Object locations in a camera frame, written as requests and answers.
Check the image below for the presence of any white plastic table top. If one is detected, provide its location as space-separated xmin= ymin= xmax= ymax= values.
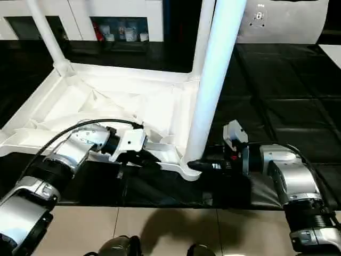
xmin=0 ymin=63 xmax=205 ymax=183

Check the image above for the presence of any dark right robot foot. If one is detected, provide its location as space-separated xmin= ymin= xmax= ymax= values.
xmin=186 ymin=244 xmax=217 ymax=256

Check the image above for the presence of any dark robot foot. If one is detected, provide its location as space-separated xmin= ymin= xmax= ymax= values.
xmin=84 ymin=236 xmax=142 ymax=256
xmin=186 ymin=244 xmax=217 ymax=256

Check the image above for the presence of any black work mat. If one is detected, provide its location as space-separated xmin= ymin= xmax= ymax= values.
xmin=0 ymin=40 xmax=341 ymax=210

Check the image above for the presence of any dark left robot foot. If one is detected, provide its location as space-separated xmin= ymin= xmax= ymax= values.
xmin=84 ymin=236 xmax=142 ymax=256

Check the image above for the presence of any white cabinet with glass doors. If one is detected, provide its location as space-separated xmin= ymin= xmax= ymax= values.
xmin=0 ymin=0 xmax=165 ymax=43

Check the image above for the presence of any white flat board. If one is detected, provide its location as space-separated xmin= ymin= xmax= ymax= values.
xmin=319 ymin=45 xmax=341 ymax=68

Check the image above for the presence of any grey cushion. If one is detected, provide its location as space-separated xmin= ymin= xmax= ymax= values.
xmin=237 ymin=0 xmax=330 ymax=45

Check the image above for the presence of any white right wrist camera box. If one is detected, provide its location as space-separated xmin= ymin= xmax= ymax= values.
xmin=222 ymin=121 xmax=249 ymax=156

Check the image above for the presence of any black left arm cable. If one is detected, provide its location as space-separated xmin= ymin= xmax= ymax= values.
xmin=16 ymin=119 xmax=144 ymax=187

